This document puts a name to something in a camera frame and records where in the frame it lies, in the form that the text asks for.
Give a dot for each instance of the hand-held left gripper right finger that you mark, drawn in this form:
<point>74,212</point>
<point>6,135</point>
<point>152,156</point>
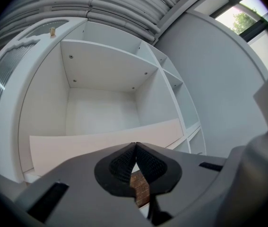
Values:
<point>190,171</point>

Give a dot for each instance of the brass door knob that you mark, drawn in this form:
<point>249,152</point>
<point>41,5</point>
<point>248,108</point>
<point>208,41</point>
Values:
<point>52,31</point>

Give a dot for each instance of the black framed window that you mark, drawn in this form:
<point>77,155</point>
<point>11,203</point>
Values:
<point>247,18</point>

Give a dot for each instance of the white cabinet shelving unit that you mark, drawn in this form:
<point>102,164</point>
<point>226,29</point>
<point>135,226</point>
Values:
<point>105,107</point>

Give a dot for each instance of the white glass cabinet door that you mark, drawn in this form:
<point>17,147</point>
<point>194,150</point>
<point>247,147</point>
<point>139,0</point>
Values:
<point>18,67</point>

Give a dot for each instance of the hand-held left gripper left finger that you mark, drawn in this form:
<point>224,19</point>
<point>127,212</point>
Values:
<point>81,193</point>

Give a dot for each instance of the white ceiling pipes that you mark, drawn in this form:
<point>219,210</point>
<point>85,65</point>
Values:
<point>105,11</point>

